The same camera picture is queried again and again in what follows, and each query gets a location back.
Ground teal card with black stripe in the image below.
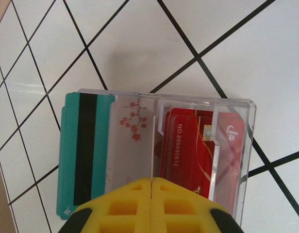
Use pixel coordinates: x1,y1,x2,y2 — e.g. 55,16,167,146
56,92,116,221

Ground red card with white logo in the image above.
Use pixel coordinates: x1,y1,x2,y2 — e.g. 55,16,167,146
211,111,247,203

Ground red card with number print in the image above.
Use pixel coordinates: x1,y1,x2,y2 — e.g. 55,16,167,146
164,108,219,202

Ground white cherry blossom card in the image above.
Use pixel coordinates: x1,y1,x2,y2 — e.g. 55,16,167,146
104,98,157,195

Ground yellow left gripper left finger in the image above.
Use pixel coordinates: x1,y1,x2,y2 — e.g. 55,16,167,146
58,177,152,233

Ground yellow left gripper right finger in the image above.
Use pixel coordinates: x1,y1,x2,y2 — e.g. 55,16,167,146
151,176,243,233

